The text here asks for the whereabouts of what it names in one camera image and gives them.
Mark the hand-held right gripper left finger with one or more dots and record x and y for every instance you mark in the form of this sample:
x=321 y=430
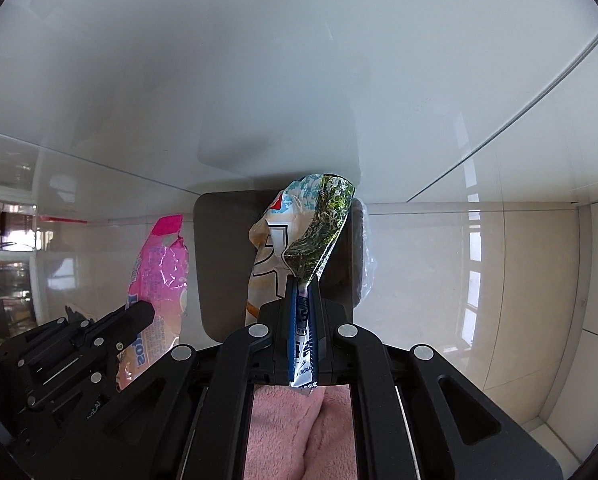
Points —
x=277 y=341

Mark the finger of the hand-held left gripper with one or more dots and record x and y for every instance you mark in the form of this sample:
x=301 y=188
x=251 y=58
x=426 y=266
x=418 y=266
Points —
x=126 y=320

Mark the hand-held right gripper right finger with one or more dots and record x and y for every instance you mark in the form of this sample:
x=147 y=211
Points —
x=331 y=341

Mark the pink snack wrapper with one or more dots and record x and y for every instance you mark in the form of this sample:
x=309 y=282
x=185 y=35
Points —
x=159 y=270

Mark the grey square trash bin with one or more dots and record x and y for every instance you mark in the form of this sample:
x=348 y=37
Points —
x=219 y=260

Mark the tree print snack wrapper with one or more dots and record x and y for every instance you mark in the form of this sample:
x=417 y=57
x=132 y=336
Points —
x=309 y=220

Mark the clear plastic bin liner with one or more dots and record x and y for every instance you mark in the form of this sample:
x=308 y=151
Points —
x=366 y=260

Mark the pink fleece pants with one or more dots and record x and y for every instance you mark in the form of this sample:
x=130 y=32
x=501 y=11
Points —
x=289 y=435

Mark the red strip sticker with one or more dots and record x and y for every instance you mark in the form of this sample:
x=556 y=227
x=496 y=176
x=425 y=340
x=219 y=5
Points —
x=64 y=219

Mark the white base cabinet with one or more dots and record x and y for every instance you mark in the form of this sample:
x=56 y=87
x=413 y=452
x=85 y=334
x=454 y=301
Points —
x=229 y=60

